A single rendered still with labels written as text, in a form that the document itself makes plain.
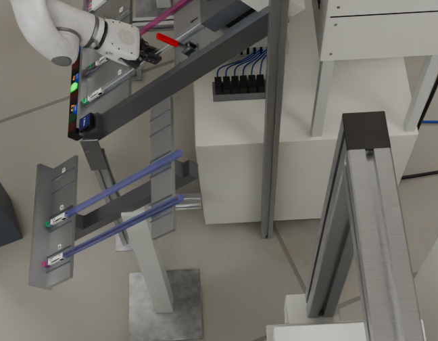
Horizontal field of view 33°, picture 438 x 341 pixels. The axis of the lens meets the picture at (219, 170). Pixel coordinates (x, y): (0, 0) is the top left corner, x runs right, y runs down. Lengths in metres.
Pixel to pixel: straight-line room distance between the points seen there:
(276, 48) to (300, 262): 1.12
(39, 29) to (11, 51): 1.53
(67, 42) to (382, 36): 0.74
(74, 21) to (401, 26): 0.77
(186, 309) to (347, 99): 0.92
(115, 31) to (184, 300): 1.09
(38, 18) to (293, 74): 0.87
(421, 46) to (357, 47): 0.15
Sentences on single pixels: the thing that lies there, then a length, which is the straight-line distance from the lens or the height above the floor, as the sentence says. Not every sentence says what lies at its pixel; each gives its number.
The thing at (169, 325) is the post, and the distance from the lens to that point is 2.60.
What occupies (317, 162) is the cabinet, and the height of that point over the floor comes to 0.48.
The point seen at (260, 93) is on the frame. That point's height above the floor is 0.65.
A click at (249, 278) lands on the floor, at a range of 2.65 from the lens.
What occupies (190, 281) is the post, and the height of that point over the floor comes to 0.01.
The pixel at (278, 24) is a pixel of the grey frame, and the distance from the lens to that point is 1.68.
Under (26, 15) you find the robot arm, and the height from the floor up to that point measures 1.20.
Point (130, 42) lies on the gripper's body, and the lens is 1.91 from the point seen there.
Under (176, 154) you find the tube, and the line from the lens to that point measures 1.65.
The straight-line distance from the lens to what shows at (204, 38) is 1.84.
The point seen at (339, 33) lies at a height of 1.11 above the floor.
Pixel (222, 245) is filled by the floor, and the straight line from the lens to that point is 2.70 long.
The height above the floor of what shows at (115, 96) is 0.81.
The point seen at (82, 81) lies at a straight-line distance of 2.20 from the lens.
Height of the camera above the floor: 2.50
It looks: 62 degrees down
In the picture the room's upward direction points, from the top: 4 degrees counter-clockwise
